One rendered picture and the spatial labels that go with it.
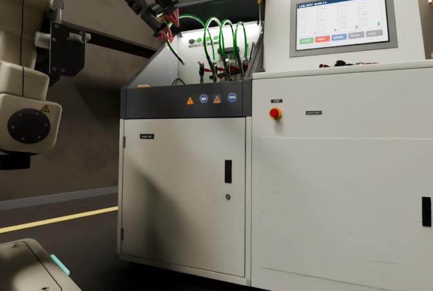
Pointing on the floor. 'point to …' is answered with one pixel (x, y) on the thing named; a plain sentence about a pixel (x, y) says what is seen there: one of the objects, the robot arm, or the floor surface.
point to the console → (343, 156)
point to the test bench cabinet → (229, 281)
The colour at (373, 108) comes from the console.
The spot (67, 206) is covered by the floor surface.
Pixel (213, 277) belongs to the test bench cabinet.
